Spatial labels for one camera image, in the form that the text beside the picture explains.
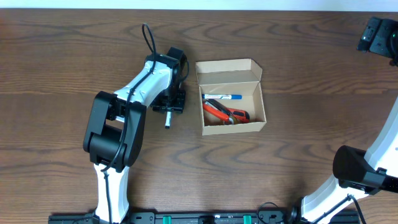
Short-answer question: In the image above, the black whiteboard marker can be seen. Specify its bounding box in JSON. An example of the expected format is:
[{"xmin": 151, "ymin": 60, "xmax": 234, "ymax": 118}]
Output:
[{"xmin": 165, "ymin": 111, "xmax": 172, "ymax": 129}]

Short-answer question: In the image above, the blue whiteboard marker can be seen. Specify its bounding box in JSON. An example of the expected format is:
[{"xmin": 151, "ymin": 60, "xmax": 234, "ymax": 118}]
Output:
[{"xmin": 201, "ymin": 94, "xmax": 243, "ymax": 100}]

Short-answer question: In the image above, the red utility knife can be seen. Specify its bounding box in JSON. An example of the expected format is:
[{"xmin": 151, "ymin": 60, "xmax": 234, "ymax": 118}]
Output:
[{"xmin": 227, "ymin": 108, "xmax": 250, "ymax": 123}]

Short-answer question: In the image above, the cardboard box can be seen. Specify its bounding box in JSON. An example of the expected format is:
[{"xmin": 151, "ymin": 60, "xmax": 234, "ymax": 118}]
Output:
[{"xmin": 195, "ymin": 58, "xmax": 267, "ymax": 135}]

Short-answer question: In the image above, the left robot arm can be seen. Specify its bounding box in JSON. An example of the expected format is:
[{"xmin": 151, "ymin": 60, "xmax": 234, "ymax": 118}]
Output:
[{"xmin": 83, "ymin": 47, "xmax": 189, "ymax": 223}]

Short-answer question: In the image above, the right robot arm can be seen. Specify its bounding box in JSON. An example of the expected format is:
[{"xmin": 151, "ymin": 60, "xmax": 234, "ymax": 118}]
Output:
[{"xmin": 285, "ymin": 105, "xmax": 397, "ymax": 223}]

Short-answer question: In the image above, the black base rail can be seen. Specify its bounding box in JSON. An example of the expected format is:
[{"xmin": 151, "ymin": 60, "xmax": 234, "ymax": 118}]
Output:
[{"xmin": 48, "ymin": 208, "xmax": 361, "ymax": 224}]

